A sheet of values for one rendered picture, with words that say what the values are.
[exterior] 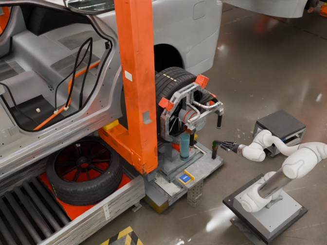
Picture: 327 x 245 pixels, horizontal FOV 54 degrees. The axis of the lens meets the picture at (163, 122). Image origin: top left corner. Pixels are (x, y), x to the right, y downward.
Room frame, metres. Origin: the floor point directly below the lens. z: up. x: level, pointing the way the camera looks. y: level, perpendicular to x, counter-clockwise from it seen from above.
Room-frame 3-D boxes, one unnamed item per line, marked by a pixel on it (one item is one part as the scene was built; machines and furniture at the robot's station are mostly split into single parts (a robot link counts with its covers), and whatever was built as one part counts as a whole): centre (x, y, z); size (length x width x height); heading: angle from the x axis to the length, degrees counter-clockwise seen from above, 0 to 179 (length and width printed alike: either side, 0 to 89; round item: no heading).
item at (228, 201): (1.62, -0.85, 0.15); 0.50 x 0.50 x 0.30; 35
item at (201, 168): (1.89, -0.30, 0.44); 0.43 x 0.17 x 0.03; 132
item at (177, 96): (2.17, -0.20, 0.85); 0.54 x 0.07 x 0.54; 132
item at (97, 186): (1.97, 0.72, 0.39); 0.66 x 0.66 x 0.24
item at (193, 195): (1.87, -0.28, 0.21); 0.10 x 0.10 x 0.42; 42
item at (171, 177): (2.33, -0.12, 0.13); 0.50 x 0.36 x 0.10; 132
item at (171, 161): (2.30, -0.08, 0.32); 0.40 x 0.30 x 0.28; 132
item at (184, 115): (2.12, -0.24, 0.85); 0.21 x 0.14 x 0.14; 42
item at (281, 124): (2.62, -1.27, 0.17); 0.43 x 0.36 x 0.34; 120
